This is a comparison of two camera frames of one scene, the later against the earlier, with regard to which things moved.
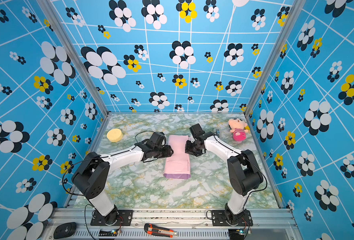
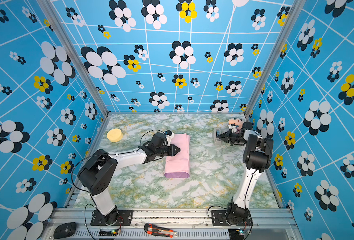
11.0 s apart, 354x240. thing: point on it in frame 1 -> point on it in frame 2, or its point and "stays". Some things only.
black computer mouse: (64, 230) stays
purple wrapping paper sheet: (177, 164) stays
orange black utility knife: (154, 229) stays
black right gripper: (188, 150) -> (228, 136)
